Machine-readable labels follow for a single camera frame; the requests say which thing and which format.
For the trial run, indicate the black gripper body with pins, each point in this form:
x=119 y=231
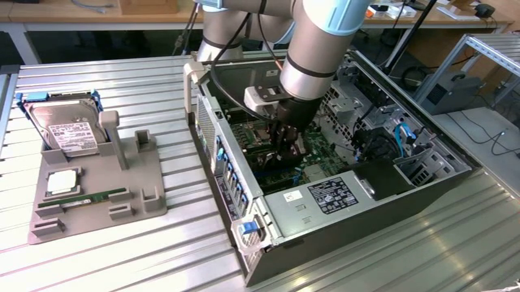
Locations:
x=298 y=115

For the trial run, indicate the graphics card with black fan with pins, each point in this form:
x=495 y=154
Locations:
x=270 y=161

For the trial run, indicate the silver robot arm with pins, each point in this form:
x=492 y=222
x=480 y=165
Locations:
x=317 y=45

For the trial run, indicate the grey metal disk bay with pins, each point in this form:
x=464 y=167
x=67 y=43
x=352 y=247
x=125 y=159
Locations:
x=342 y=109

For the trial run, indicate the CPU socket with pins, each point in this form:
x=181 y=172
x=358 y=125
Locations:
x=260 y=134

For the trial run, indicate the green motherboard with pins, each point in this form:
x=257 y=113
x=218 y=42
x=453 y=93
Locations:
x=321 y=152

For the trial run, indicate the silver chipset heat sink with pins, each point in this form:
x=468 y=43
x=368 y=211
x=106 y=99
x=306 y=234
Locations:
x=314 y=172

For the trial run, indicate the black plastic air shroud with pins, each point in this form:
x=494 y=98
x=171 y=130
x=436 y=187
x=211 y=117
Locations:
x=381 y=179

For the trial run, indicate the grey power supply unit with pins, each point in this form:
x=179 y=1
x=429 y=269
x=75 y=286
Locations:
x=317 y=207

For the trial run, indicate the black tripod pole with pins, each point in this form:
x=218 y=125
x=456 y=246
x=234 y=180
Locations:
x=408 y=33

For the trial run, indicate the white and orange boxes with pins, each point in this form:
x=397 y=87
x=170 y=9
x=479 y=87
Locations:
x=389 y=10

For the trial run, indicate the open black PC case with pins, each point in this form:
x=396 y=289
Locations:
x=345 y=237

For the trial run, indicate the wooden desk with clutter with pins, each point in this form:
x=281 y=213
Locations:
x=439 y=19

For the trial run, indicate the grey parts rack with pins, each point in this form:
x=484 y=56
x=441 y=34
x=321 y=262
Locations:
x=98 y=182

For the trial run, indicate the black power adapter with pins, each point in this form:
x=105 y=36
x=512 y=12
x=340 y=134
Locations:
x=484 y=9

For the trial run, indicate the hard disk in blue caddy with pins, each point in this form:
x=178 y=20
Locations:
x=64 y=127

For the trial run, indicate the green RAM stick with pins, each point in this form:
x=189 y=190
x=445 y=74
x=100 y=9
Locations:
x=87 y=199

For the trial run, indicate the silver CPU chip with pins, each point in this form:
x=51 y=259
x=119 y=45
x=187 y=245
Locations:
x=62 y=182

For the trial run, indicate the wooden desk with grey legs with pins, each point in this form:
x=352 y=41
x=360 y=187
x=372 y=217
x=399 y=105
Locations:
x=60 y=16

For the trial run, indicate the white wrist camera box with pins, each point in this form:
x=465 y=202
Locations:
x=254 y=100

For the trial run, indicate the dark grey box under frame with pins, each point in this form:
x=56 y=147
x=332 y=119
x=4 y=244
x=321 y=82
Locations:
x=451 y=91

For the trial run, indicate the aluminium profile frame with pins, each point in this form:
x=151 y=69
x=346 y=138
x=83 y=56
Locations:
x=487 y=45

